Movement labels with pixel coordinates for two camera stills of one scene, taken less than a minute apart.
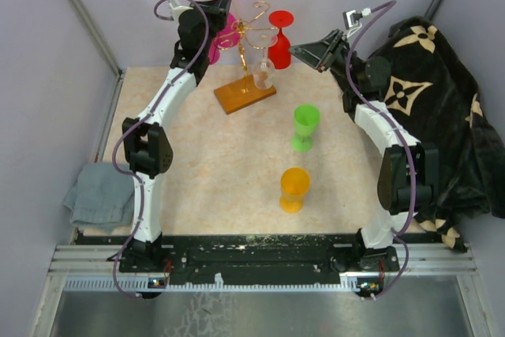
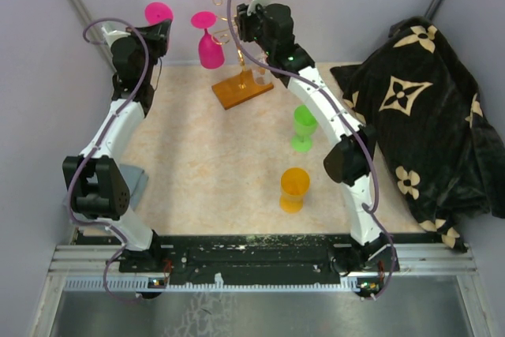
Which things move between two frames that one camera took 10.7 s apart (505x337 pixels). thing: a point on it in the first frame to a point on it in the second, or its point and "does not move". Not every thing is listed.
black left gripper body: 215,23 to 156,44
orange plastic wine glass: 294,184 does not move
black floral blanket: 432,95 does not move
